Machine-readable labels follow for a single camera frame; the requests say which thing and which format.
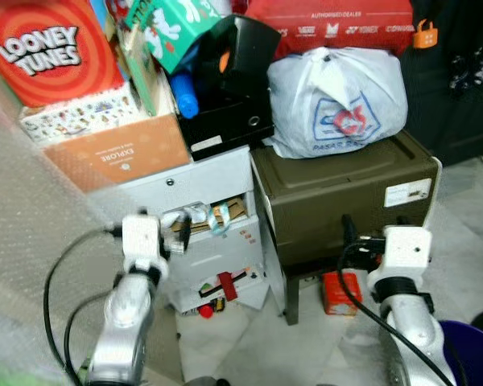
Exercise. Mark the red tin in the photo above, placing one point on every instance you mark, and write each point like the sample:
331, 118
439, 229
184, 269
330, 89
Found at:
338, 293

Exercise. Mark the grey-white drawer cabinet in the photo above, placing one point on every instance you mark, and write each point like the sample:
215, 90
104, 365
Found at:
217, 173

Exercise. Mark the white printed plastic bag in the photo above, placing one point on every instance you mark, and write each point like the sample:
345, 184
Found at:
330, 88

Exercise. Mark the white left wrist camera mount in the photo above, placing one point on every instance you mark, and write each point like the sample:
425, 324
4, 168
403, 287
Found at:
141, 240

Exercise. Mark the small red round object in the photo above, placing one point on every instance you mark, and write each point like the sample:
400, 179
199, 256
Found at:
205, 310

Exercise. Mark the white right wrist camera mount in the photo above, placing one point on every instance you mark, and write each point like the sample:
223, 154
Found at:
406, 248

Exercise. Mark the orange-brown cardboard box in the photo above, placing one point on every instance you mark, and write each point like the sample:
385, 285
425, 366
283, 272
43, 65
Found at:
121, 153

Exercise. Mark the green white printed box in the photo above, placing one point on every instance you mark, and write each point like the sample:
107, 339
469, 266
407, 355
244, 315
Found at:
177, 32

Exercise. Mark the clear bubble wrap sheet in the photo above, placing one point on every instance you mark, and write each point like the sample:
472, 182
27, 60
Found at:
32, 241

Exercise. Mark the orange padlock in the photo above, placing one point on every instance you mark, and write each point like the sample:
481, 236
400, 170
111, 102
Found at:
425, 36

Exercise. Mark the blue plastic bottle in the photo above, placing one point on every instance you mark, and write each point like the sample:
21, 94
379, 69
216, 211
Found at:
185, 96

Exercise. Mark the black fabric case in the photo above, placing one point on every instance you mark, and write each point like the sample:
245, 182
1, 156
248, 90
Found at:
451, 121

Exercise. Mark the black plastic box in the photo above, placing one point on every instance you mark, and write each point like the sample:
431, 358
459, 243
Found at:
233, 121

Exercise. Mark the purple plastic bucket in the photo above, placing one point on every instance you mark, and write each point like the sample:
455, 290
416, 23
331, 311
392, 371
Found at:
475, 354

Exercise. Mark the brown plastic cabinet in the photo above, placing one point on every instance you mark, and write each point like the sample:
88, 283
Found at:
330, 193

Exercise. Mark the red Looney Tunes box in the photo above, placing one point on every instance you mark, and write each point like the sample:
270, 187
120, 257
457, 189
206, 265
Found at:
48, 48

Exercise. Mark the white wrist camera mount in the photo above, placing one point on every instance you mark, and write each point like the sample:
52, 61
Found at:
406, 248
141, 240

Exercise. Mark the red bag with white logos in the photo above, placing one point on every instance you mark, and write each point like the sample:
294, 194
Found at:
338, 20

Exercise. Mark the white crumpled cloth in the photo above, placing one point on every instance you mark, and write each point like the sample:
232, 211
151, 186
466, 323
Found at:
195, 214

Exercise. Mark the white cartoon print box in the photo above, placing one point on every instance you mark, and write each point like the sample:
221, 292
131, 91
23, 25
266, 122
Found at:
80, 117

